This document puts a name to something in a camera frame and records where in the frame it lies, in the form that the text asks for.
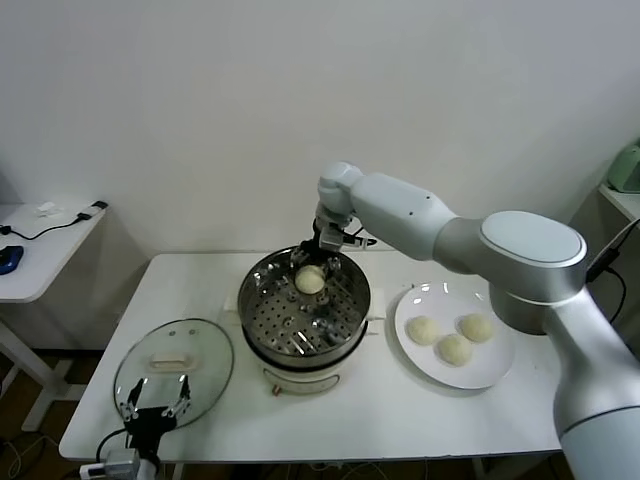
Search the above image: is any white shelf table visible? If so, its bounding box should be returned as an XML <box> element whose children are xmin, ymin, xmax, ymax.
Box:
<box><xmin>598</xmin><ymin>182</ymin><xmax>640</xmax><ymax>221</ymax></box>

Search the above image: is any white steamed baozi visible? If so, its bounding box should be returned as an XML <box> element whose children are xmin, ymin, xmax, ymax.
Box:
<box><xmin>294</xmin><ymin>264</ymin><xmax>326</xmax><ymax>296</ymax></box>
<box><xmin>457</xmin><ymin>313</ymin><xmax>495</xmax><ymax>344</ymax></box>
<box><xmin>436</xmin><ymin>333</ymin><xmax>474</xmax><ymax>367</ymax></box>
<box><xmin>405</xmin><ymin>315</ymin><xmax>441</xmax><ymax>347</ymax></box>

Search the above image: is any white round plate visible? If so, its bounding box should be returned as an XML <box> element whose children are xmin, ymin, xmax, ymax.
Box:
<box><xmin>393</xmin><ymin>281</ymin><xmax>517</xmax><ymax>391</ymax></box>

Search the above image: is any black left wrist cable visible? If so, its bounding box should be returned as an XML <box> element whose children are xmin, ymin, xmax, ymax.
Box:
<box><xmin>96</xmin><ymin>427</ymin><xmax>131</xmax><ymax>459</ymax></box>

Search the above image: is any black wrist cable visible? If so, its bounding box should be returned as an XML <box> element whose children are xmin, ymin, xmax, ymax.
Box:
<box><xmin>96</xmin><ymin>427</ymin><xmax>131</xmax><ymax>459</ymax></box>
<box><xmin>344</xmin><ymin>227</ymin><xmax>377</xmax><ymax>250</ymax></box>

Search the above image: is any glass pot lid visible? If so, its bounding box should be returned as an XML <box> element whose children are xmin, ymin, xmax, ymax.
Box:
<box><xmin>113</xmin><ymin>318</ymin><xmax>236</xmax><ymax>432</ymax></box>

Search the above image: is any steel steamer basket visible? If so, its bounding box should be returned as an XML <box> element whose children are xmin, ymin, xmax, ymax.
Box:
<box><xmin>223</xmin><ymin>244</ymin><xmax>387</xmax><ymax>359</ymax></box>

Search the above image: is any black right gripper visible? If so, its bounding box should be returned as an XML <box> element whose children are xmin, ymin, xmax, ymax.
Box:
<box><xmin>291</xmin><ymin>214</ymin><xmax>346</xmax><ymax>274</ymax></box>

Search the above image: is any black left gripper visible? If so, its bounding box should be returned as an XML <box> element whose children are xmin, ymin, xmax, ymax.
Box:
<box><xmin>118</xmin><ymin>374</ymin><xmax>194</xmax><ymax>451</ymax></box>

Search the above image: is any blue computer mouse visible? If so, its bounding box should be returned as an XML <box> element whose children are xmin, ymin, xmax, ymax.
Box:
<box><xmin>0</xmin><ymin>245</ymin><xmax>25</xmax><ymax>275</ymax></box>

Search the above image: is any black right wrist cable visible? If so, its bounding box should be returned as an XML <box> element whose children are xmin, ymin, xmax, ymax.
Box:
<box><xmin>344</xmin><ymin>227</ymin><xmax>377</xmax><ymax>250</ymax></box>

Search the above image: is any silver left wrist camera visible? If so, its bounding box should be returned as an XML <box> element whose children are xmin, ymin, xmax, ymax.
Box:
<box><xmin>102</xmin><ymin>448</ymin><xmax>142</xmax><ymax>476</ymax></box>

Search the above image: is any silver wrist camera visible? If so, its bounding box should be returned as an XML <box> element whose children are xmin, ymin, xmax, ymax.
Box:
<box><xmin>319</xmin><ymin>222</ymin><xmax>347</xmax><ymax>251</ymax></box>
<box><xmin>102</xmin><ymin>448</ymin><xmax>142</xmax><ymax>476</ymax></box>

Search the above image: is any white side table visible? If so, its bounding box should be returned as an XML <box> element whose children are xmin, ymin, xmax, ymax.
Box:
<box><xmin>0</xmin><ymin>202</ymin><xmax>109</xmax><ymax>432</ymax></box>

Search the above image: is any black power adapter with cable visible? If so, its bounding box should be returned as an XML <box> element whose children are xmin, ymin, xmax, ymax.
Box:
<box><xmin>585</xmin><ymin>247</ymin><xmax>629</xmax><ymax>326</ymax></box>

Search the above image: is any mint green appliance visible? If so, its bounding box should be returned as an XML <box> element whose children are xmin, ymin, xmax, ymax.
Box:
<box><xmin>607</xmin><ymin>141</ymin><xmax>640</xmax><ymax>195</ymax></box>

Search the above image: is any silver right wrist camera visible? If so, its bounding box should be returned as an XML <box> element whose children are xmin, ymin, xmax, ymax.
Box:
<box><xmin>319</xmin><ymin>222</ymin><xmax>347</xmax><ymax>251</ymax></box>

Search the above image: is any white electric cooker base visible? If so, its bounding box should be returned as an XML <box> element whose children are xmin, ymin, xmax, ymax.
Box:
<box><xmin>239</xmin><ymin>319</ymin><xmax>371</xmax><ymax>399</ymax></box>

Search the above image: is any white cable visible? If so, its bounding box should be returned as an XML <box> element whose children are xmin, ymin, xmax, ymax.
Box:
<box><xmin>584</xmin><ymin>217</ymin><xmax>640</xmax><ymax>281</ymax></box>

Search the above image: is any black cable with plug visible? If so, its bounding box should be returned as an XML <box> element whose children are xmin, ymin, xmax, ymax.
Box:
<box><xmin>0</xmin><ymin>212</ymin><xmax>94</xmax><ymax>242</ymax></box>

